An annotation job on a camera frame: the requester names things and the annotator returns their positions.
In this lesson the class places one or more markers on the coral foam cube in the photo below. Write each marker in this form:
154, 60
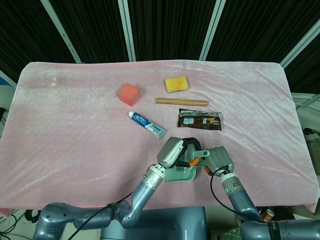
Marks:
128, 93

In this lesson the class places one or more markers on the brown snack packet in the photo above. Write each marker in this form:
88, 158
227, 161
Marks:
200, 120

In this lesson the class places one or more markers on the pink velvet table cloth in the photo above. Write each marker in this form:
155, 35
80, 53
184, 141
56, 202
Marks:
75, 120

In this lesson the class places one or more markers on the white partition frame post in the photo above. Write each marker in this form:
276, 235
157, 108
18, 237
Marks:
62, 32
127, 30
212, 30
300, 42

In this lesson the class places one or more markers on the green plastic dustpan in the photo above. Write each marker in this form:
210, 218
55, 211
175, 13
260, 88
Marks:
182, 176

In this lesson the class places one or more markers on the yellow green sponge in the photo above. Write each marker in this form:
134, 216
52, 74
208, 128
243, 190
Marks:
176, 84

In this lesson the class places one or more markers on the grey metal side rack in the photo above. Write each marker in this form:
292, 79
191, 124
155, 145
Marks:
306, 98

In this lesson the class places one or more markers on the small white scrap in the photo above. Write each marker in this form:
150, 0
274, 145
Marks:
53, 84

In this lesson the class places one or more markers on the blue white toothpaste tube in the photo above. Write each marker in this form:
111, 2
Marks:
147, 125

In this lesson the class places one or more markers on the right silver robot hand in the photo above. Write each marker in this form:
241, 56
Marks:
221, 160

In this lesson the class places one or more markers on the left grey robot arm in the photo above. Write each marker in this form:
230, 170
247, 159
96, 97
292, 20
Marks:
142, 195

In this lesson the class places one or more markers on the red snack can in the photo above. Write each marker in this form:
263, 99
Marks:
268, 215

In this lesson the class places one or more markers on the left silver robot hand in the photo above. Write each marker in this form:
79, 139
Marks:
170, 152

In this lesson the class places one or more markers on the wooden rolling pin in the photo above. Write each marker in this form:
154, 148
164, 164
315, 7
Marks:
181, 101

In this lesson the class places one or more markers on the blue grey robot torso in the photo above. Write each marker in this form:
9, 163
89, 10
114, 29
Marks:
170, 225

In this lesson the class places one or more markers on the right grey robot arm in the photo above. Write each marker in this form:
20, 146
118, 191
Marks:
240, 197

